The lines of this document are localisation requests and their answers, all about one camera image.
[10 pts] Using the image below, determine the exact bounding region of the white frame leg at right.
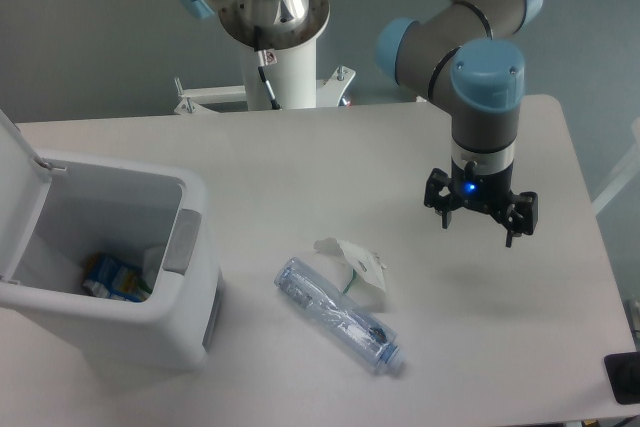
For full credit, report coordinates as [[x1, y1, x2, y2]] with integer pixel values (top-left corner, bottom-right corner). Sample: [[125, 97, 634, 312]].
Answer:
[[592, 118, 639, 215]]

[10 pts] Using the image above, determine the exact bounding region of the white plastic trash can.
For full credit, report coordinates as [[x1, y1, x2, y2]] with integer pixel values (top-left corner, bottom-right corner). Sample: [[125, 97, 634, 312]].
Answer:
[[1, 119, 222, 370]]

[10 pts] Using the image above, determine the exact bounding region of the blue snack wrapper in bin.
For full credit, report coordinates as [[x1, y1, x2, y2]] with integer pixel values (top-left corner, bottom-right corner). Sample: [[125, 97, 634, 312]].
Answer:
[[82, 253, 152, 303]]

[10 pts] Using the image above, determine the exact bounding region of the clear crushed plastic bottle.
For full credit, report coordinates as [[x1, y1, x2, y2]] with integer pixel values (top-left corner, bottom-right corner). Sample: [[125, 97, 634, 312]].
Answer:
[[274, 257, 405, 376]]

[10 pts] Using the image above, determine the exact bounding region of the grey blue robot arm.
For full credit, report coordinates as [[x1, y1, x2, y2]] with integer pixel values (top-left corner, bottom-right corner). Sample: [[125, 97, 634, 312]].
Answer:
[[179, 0, 543, 238]]

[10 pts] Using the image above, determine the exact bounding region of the black cable on pedestal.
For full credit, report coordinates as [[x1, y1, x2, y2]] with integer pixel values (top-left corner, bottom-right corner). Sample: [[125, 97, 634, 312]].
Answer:
[[253, 26, 282, 111]]

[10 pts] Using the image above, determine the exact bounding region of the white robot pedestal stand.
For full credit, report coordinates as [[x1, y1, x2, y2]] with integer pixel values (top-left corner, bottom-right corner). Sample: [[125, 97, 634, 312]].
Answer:
[[172, 0, 357, 116]]

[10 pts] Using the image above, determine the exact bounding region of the black device at table edge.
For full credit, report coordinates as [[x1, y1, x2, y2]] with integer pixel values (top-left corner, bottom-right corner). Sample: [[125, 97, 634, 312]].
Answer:
[[604, 352, 639, 405]]

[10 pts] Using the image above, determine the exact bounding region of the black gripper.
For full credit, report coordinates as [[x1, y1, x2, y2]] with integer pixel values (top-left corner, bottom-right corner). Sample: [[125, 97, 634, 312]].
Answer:
[[424, 161, 538, 248]]

